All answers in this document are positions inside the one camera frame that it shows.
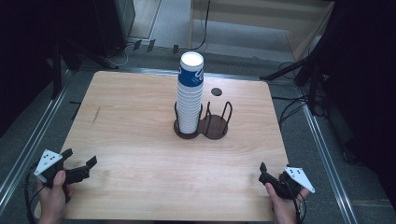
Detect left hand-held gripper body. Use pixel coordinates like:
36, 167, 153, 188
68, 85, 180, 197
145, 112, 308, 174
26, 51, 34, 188
33, 148, 73, 190

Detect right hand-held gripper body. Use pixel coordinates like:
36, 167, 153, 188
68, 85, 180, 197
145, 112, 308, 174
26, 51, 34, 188
258, 165, 317, 201

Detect dark wire cup holder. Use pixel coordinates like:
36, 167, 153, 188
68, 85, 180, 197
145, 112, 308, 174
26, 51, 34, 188
173, 100, 233, 141

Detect stack of ribbed paper cups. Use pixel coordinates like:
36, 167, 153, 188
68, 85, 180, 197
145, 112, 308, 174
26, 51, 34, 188
176, 50, 205, 135

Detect person's right hand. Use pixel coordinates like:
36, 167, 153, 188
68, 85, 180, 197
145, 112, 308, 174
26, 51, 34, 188
264, 182, 311, 224

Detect person's left hand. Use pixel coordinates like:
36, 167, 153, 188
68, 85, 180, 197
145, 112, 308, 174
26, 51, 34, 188
36, 170, 75, 224

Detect black metal stand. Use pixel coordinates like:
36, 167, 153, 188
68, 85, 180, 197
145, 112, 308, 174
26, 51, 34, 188
50, 38, 64, 101

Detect black tripod stand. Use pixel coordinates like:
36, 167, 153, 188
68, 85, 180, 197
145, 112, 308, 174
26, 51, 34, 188
260, 43, 332, 117

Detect dark glass cabinet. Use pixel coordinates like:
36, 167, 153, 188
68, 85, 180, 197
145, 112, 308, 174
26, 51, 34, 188
92, 0, 136, 59

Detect metal floor rail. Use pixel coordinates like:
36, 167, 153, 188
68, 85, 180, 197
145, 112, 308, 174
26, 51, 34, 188
0, 69, 75, 216
297, 88, 360, 224

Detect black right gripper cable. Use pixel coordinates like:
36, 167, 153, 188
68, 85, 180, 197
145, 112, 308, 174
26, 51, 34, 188
288, 182, 308, 224

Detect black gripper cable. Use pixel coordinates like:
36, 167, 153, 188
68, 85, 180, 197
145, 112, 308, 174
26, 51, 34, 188
288, 182, 308, 224
23, 167, 43, 224

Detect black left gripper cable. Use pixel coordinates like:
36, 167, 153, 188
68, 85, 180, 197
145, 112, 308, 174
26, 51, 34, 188
23, 167, 43, 224

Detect black floor cables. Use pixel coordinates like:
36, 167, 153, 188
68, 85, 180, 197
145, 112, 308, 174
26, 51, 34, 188
271, 93, 317, 126

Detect white floor cable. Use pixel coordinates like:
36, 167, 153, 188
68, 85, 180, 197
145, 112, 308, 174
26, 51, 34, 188
117, 42, 135, 68

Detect black hanging cable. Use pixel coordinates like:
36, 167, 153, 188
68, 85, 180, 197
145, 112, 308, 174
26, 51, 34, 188
191, 0, 212, 52

